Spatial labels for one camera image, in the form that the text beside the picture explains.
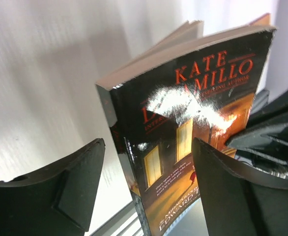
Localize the dark brown sunset book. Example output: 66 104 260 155
96 21 276 236

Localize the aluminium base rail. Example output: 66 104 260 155
89 202 144 236

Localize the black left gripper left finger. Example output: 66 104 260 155
0 138 105 236

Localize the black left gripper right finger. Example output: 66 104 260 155
192 138 288 236

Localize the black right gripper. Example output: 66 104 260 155
226 90 288 179

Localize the orange illustrated book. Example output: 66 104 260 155
248 13 271 26

